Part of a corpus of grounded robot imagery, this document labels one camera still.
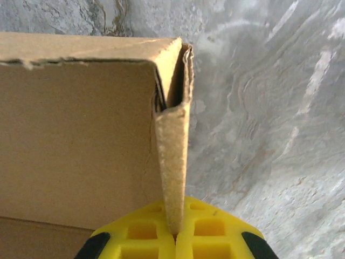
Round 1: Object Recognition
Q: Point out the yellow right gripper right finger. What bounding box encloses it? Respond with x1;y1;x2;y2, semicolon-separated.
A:
175;196;279;259

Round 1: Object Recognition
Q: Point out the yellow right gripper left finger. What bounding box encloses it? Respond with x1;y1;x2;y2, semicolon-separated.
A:
74;199;176;259

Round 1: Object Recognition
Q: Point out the brown cardboard paper box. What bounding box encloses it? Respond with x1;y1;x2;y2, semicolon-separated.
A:
0;31;195;259

